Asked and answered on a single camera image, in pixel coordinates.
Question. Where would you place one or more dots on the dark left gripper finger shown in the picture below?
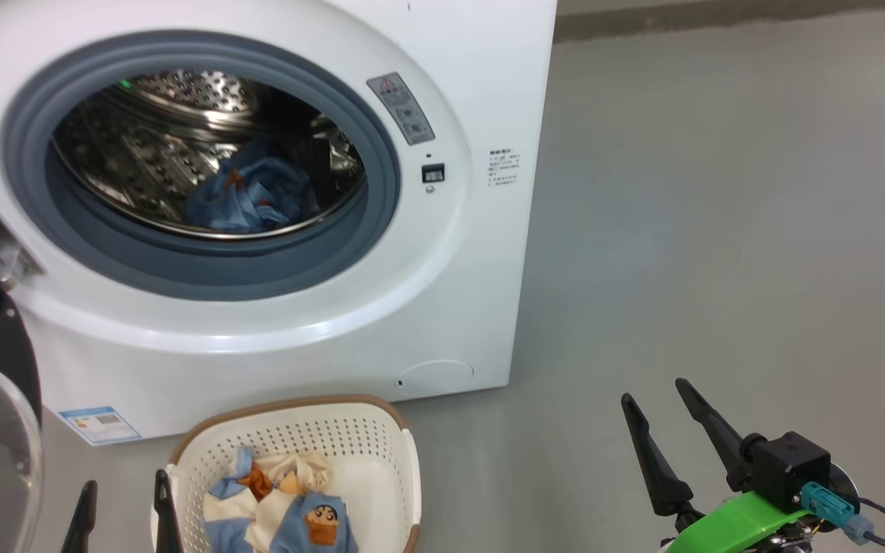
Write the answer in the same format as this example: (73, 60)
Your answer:
(83, 530)
(167, 522)

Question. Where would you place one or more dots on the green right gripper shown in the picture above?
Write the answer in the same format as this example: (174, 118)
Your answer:
(734, 526)

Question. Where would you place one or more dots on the blue and cream cartoon garment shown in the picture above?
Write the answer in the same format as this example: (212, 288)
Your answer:
(312, 522)

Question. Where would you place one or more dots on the blue cartoon print garment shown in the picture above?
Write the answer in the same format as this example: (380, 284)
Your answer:
(250, 196)

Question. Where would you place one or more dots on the white front-load washing machine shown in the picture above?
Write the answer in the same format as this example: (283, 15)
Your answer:
(412, 292)

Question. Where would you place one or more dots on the blue energy label sticker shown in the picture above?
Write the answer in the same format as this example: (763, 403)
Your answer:
(101, 425)

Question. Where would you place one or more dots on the cream perforated basket brown rim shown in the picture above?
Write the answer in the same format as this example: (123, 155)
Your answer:
(366, 453)

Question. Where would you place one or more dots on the round drain filter cover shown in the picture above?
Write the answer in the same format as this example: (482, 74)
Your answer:
(436, 378)

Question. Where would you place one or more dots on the black printed text label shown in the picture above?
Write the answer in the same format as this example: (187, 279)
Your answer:
(504, 167)

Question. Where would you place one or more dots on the grey warning sticker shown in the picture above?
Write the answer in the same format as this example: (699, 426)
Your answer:
(402, 109)

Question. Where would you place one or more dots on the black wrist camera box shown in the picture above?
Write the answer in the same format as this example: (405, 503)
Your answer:
(792, 468)

